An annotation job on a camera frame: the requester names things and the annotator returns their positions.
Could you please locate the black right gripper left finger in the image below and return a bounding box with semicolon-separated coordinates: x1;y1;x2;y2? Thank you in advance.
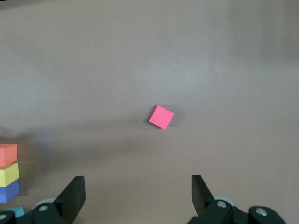
0;176;86;224

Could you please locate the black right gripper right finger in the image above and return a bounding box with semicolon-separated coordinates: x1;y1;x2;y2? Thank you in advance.
188;174;288;224

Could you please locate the blue foam cube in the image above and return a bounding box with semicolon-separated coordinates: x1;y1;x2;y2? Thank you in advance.
4;206;25;219

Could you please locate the purple foam cube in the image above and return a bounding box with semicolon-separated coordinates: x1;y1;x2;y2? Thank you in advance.
0;179;20;204

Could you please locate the yellow foam cube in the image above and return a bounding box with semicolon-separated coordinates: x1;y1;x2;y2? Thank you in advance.
0;162;20;187

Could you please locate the orange foam cube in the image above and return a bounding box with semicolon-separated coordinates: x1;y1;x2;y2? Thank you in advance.
0;143;18;168

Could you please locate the red foam cube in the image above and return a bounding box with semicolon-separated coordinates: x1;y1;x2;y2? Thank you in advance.
149;104;175;130

